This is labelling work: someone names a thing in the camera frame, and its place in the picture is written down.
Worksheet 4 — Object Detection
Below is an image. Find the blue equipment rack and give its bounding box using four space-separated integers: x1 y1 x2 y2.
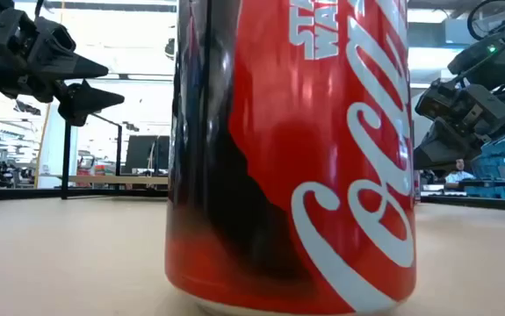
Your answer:
471 140 505 199

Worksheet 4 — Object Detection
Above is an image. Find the red equipment crate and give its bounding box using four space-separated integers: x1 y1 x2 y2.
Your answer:
76 153 117 176

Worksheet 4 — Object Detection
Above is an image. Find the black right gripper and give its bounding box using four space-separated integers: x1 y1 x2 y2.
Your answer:
412 80 505 172

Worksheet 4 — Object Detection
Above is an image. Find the seated person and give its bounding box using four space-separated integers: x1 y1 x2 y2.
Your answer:
444 158 476 184

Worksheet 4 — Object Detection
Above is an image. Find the red Coca-Cola Star Wars can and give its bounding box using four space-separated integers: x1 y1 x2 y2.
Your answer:
163 0 418 316

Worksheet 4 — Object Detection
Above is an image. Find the black computer monitor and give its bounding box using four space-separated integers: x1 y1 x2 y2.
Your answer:
157 135 170 173
122 134 159 176

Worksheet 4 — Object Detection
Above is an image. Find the wooden shelf with black frame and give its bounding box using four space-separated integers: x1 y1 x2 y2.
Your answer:
61 112 170 201

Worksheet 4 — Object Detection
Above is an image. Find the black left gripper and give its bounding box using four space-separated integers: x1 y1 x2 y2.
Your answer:
0 8 126 127

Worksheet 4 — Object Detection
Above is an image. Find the yellow hanging cable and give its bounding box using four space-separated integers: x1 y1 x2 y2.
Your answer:
34 0 66 190

